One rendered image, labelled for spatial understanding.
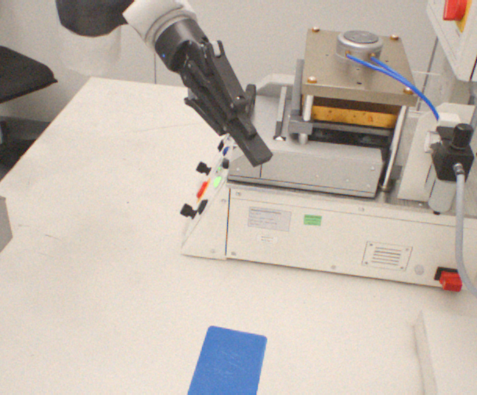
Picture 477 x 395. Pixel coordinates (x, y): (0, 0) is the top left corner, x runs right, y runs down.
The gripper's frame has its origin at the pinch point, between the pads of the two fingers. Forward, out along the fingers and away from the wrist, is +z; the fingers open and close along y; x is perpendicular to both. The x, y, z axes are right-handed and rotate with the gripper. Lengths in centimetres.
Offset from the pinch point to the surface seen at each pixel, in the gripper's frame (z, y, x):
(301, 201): 6.4, 16.1, -14.0
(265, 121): -11.6, 19.1, -20.3
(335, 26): -76, 86, -136
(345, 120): -0.1, 5.5, -23.0
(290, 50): -81, 102, -123
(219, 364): 21.7, 25.4, 10.4
